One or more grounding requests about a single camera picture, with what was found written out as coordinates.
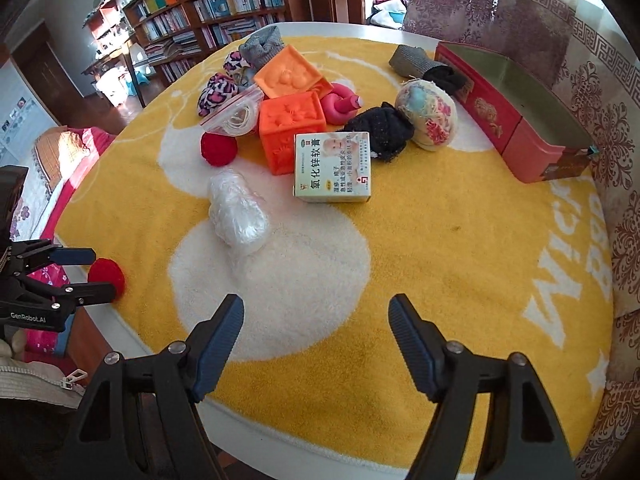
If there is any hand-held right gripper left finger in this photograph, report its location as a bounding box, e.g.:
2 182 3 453
62 294 246 480

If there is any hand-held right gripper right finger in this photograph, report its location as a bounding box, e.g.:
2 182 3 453
388 294 581 480

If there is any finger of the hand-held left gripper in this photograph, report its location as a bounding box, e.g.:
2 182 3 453
11 239 97 274
10 275 117 311

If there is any clear plastic bag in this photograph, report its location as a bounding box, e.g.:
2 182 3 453
207 170 271 256

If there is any small cardboard medicine box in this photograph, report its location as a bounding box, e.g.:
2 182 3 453
292 131 373 205

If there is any pink leopard print sock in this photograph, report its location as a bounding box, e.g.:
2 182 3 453
222 50 256 86
196 73 239 118

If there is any black fuzzy sock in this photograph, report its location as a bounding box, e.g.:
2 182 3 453
345 101 416 163

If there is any orange embossed soft block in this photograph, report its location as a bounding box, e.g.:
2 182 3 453
253 45 332 101
258 92 328 176

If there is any patterned cloth ball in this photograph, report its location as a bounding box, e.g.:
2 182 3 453
394 77 458 152

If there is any pink plastic toy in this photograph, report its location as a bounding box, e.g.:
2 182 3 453
320 82 362 125

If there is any red tin container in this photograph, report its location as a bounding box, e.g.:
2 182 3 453
433 41 598 183

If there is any grey and black sock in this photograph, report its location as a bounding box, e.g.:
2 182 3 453
389 44 468 96

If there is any red knit ball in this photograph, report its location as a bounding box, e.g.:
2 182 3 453
87 258 126 302
200 131 239 167

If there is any bed with pink cover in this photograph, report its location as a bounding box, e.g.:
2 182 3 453
7 125 118 241

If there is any yellow and white mat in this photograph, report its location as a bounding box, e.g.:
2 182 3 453
52 35 616 476

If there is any brown wooden door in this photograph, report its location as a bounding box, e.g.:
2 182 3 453
10 22 83 128

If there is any small wooden display shelf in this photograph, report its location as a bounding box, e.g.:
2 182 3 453
82 0 136 71

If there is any light grey sock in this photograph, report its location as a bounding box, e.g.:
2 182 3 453
238 25 287 72

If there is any wooden bookshelf with books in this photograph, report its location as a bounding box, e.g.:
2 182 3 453
122 0 311 86

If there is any patterned lace curtain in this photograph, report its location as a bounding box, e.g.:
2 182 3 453
402 0 640 480

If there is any pile of coloured cloth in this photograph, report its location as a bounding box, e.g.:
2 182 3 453
367 0 408 28

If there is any zip bag with white cord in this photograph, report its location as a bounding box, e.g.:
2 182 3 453
202 85 265 137

